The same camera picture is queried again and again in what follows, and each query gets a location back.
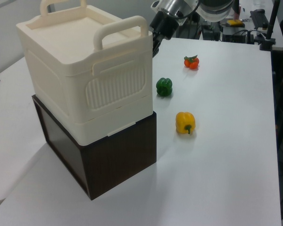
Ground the yellow bell pepper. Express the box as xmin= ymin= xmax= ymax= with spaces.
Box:
xmin=175 ymin=111 xmax=196 ymax=135

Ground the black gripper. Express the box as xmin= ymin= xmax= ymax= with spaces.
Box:
xmin=149 ymin=10 xmax=180 ymax=57

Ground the cream plastic storage cabinet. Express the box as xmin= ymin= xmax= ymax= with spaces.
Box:
xmin=16 ymin=0 xmax=154 ymax=146

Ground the black keyboard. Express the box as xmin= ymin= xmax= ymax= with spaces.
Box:
xmin=250 ymin=10 xmax=270 ymax=31

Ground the red tomato cluster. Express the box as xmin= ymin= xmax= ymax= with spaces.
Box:
xmin=183 ymin=54 xmax=200 ymax=70

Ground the dark brown wooden box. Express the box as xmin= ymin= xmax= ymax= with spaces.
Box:
xmin=32 ymin=94 xmax=158 ymax=201

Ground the black pole with clamp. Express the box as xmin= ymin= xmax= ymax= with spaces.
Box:
xmin=259 ymin=0 xmax=281 ymax=51

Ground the green bell pepper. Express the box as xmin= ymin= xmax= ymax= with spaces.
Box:
xmin=156 ymin=77 xmax=174 ymax=97

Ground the black electronics box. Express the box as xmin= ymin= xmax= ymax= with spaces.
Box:
xmin=222 ymin=25 xmax=255 ymax=44

